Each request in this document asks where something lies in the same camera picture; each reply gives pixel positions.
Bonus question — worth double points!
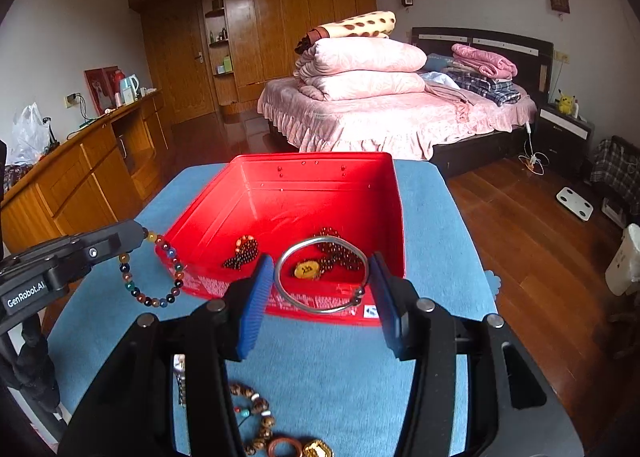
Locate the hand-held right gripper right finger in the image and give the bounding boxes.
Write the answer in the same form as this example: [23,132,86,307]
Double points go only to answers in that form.
[370,252,586,457]

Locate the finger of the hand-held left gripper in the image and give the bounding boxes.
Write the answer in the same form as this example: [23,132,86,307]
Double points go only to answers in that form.
[50,219,148,288]

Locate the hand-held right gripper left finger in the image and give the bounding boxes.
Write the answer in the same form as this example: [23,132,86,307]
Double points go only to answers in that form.
[59,253,276,457]

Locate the multicolour bead bracelet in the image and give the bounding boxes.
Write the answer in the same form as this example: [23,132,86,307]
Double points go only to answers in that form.
[118,231,186,309]

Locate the silver bangle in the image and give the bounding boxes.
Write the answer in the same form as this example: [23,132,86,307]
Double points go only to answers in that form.
[274,236,371,314]

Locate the orange wooden bead bracelet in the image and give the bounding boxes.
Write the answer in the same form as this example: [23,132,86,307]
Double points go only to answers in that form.
[229,382,276,457]

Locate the red tin box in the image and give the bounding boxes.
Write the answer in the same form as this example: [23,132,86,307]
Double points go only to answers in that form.
[156,152,407,329]

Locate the wooden dresser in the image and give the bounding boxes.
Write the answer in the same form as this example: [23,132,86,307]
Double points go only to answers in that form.
[0,89,171,258]

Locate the blue tablecloth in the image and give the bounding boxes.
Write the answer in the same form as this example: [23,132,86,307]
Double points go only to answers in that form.
[47,159,501,457]

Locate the dark patterned cloth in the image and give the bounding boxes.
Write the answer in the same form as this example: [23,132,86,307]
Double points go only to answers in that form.
[2,164,33,192]

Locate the white plastic bag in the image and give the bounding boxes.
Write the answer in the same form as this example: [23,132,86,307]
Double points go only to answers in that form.
[10,103,53,165]

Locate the gold ornament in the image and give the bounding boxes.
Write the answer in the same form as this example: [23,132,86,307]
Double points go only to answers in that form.
[301,438,335,457]

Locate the red picture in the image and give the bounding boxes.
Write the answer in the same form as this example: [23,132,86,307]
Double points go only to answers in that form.
[84,66,121,115]

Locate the light blue kettle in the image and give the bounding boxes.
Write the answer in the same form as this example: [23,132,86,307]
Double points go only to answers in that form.
[119,75,141,105]

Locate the pink bedspread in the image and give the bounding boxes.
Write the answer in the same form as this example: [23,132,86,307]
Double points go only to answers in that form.
[257,77,538,162]

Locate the wooden door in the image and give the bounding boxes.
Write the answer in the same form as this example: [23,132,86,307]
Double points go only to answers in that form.
[141,0,216,125]

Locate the white bathroom scale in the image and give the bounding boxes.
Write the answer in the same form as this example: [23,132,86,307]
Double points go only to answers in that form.
[556,187,595,221]

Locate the pink folded quilt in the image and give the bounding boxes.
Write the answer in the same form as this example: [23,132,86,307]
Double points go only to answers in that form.
[295,38,427,75]
[300,71,426,102]

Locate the light blue cloth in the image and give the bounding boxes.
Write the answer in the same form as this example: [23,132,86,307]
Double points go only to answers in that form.
[422,69,461,90]

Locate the white plastic appliance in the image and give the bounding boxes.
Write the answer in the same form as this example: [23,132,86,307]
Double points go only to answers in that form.
[605,224,640,295]

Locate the folded plaid clothes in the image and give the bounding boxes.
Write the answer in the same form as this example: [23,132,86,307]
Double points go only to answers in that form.
[445,68,521,105]

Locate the dark nightstand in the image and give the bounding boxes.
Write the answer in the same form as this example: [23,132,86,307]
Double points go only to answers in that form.
[532,104,596,178]

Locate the folded pink blanket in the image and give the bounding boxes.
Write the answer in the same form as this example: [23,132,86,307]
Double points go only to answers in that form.
[451,43,518,80]

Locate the plaid bag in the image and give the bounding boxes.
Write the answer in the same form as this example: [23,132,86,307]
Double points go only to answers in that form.
[590,136,640,208]

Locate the yellow plush toy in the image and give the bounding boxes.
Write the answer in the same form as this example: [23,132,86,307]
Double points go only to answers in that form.
[555,86,578,115]

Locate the spotted cream blanket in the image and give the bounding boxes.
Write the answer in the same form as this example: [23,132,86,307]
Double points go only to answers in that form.
[295,12,397,55]

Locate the dark wooden bed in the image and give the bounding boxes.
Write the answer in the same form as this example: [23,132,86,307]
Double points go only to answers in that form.
[257,27,556,178]

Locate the wooden wardrobe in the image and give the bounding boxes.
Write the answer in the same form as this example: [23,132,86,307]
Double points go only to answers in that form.
[127,0,378,125]

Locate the dark brown bead bracelet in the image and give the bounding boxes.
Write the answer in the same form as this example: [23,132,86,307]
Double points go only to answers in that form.
[221,234,261,270]

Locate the dark red bead bracelet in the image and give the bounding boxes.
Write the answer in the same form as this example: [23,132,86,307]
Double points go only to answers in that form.
[312,226,371,270]

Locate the brown wooden ring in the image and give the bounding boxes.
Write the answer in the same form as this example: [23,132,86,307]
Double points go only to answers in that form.
[267,438,303,457]

